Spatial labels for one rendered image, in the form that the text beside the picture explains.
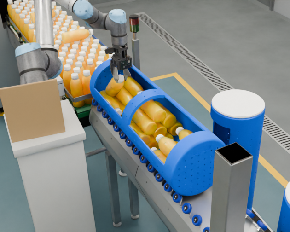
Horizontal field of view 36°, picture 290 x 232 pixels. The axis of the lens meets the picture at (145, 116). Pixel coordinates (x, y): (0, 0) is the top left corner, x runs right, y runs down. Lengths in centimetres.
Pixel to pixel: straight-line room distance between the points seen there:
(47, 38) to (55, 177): 66
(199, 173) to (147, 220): 133
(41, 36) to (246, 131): 113
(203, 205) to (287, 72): 324
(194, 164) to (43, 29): 97
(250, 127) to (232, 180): 139
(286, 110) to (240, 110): 203
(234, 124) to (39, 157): 98
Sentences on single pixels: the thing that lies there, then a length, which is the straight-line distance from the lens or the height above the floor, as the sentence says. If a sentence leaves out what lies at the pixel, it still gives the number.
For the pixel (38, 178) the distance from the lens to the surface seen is 210.
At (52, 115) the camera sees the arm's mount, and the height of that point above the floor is 125.
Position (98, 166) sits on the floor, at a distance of 360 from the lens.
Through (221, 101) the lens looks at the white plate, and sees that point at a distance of 239.
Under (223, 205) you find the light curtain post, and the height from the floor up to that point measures 157.
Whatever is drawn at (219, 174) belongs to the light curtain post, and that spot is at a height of 165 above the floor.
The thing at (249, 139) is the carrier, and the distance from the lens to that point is 238.
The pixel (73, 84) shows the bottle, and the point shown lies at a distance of 257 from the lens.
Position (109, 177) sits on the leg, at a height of 45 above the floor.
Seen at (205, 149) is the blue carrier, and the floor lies 118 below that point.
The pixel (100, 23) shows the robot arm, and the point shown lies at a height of 154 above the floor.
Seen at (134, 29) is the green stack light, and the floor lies 118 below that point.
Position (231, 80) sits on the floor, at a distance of 474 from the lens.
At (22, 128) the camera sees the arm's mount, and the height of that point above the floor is 121.
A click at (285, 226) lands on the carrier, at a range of 192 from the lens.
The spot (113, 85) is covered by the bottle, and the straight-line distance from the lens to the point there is 224.
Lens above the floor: 229
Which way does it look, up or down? 34 degrees down
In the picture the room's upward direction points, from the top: 3 degrees counter-clockwise
